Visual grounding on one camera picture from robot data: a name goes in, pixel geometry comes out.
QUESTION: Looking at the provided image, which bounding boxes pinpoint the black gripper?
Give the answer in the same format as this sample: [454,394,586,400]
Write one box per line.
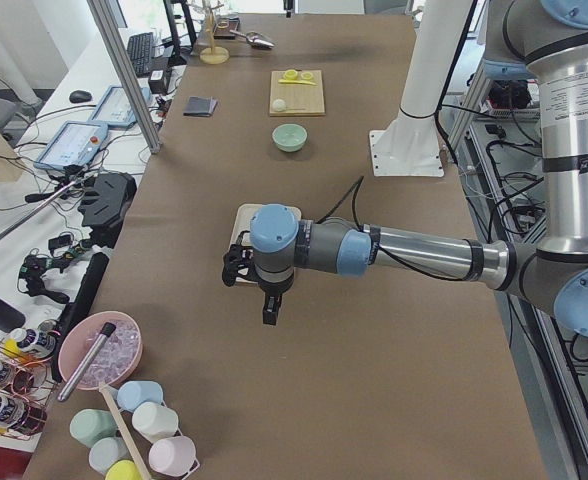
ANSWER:
[222,233,294,326]

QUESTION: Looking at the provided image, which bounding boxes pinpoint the white steamed bun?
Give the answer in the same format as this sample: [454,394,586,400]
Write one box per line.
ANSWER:
[271,98,287,112]

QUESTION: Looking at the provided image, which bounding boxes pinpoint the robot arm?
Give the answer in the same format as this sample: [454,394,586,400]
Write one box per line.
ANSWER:
[222,1,588,337]

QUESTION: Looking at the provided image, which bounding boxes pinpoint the mint green bowl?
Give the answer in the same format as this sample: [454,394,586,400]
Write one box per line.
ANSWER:
[272,123,308,153]

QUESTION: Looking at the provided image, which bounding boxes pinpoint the pink bowl with ice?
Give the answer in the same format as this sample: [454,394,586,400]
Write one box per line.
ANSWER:
[58,311,143,390]

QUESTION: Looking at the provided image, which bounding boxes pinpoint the cream rabbit tray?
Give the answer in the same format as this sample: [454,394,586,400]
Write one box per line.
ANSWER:
[230,203,264,285]

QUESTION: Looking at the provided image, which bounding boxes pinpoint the metal rod black tip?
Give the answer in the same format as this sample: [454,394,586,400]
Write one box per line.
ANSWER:
[57,322,117,402]

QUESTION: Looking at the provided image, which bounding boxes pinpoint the blue cup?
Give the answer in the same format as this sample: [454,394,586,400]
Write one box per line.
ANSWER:
[116,380,164,412]

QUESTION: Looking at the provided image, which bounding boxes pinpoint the white cup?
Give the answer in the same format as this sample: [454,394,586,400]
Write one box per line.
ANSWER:
[132,402,179,443]

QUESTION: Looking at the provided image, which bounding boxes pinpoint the pink cup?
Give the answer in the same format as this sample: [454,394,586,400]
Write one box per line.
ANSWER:
[148,436,197,477]

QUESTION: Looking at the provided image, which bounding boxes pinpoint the black foam headset holder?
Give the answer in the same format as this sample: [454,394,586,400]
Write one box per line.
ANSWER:
[78,172,137,248]

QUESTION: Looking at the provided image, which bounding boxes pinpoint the bamboo cutting board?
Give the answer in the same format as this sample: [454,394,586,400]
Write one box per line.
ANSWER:
[268,70,326,117]

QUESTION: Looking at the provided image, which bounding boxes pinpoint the grey folded cloth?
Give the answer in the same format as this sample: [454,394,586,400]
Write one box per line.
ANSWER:
[183,96,218,117]

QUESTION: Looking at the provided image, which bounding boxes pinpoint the yellow plastic knife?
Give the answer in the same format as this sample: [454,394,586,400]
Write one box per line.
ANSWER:
[278,79,317,86]

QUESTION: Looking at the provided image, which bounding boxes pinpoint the lower lemon slice stack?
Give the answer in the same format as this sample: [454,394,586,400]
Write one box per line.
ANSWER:
[279,69,299,84]

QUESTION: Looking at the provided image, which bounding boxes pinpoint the green cup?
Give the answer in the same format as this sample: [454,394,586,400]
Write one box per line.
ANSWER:
[69,409,117,448]

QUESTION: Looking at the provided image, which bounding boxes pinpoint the yellow cup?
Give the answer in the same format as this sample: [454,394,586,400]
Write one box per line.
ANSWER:
[105,459,142,480]

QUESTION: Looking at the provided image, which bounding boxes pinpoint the pale grey cup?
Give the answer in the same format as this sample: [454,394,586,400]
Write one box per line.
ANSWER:
[88,437,130,475]

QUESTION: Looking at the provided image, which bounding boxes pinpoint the far teach pendant tablet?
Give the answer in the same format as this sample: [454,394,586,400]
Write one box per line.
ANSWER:
[88,85,136,129]

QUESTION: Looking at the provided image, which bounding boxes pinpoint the teach pendant tablet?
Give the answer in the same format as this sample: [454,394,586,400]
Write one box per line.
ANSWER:
[34,121,108,171]
[88,85,136,129]

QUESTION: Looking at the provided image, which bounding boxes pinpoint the wooden mug tree stand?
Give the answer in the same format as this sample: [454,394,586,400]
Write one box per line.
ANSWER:
[199,0,229,65]

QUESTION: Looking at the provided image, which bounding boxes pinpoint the near teach pendant tablet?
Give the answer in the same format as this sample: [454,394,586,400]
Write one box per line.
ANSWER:
[34,121,108,171]

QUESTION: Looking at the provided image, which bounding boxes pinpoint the metal scoop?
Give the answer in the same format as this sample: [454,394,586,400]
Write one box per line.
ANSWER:
[231,30,275,50]

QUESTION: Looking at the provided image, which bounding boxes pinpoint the black tray on table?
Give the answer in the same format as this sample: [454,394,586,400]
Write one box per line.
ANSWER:
[214,17,240,40]

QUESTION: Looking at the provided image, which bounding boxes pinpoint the black computer mouse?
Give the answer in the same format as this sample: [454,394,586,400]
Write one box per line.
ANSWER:
[68,90,93,104]

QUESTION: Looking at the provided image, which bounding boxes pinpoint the black keyboard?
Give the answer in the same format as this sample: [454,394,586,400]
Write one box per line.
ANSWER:
[126,32,155,78]

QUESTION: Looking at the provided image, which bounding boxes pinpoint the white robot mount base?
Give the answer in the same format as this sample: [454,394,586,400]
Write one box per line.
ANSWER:
[370,0,477,177]

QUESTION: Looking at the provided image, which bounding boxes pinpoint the aluminium frame post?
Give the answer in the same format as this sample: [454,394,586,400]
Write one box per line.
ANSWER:
[87,0,161,154]

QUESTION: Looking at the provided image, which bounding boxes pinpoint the copper wire bottle rack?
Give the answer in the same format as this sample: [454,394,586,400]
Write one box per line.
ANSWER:
[0,328,58,441]

